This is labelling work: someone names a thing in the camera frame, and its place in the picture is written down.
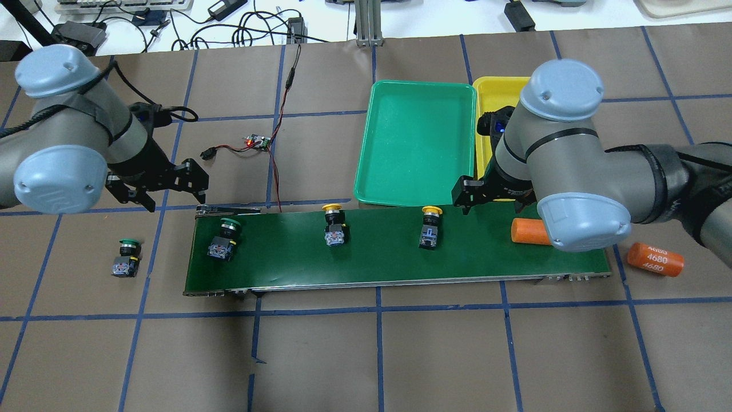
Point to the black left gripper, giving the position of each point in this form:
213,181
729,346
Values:
141,161

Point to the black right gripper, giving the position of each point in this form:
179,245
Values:
505,183

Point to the yellow push button switch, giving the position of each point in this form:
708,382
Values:
429,234

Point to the plain orange cylinder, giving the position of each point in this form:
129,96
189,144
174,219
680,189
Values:
529,231

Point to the green push button switch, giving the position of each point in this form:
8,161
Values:
223,245

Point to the orange cylinder marked 4680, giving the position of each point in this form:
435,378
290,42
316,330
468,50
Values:
656,260

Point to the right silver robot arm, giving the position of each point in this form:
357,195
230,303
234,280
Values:
549,154

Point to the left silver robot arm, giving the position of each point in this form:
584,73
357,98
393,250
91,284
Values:
82,139

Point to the black plug connector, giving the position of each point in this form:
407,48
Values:
209,154

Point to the green plastic tray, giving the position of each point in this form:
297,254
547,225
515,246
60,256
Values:
418,139

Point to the green conveyor belt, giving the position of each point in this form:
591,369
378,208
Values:
288,251

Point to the small motor controller board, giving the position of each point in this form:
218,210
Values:
258,142

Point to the black power adapter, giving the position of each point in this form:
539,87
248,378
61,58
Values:
518,17

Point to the aluminium frame post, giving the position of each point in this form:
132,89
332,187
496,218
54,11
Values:
368,23

